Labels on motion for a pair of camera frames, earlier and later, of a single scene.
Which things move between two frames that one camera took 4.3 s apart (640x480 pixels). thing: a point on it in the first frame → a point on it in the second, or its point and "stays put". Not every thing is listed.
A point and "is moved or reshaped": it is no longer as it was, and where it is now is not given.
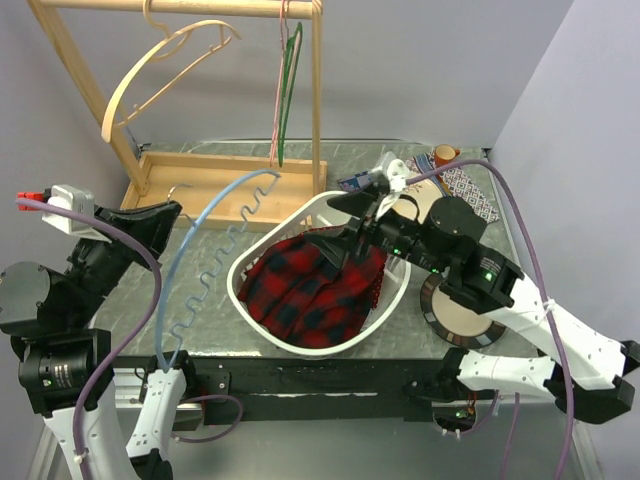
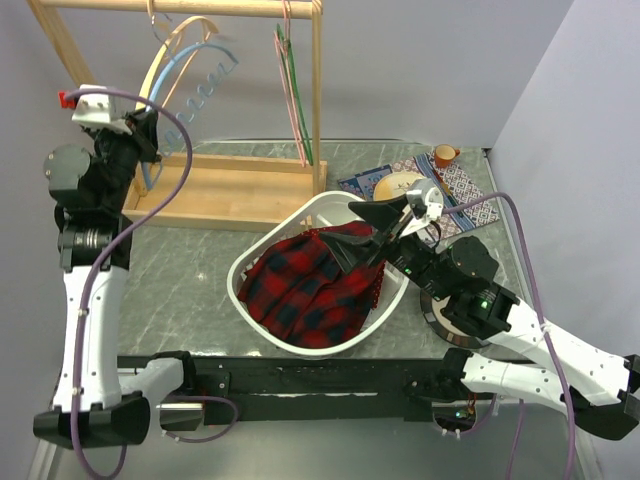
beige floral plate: x=425 y=195 → x=394 y=185
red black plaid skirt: x=297 y=292 stays put
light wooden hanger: x=181 y=49 is moved or reshaped
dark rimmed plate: x=454 y=322 stays put
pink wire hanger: x=285 y=37 → x=283 y=50
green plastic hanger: x=292 y=62 is moved or reshaped
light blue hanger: x=166 y=264 → x=231 y=60
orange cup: x=444 y=154 stays put
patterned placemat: x=456 y=182 stays put
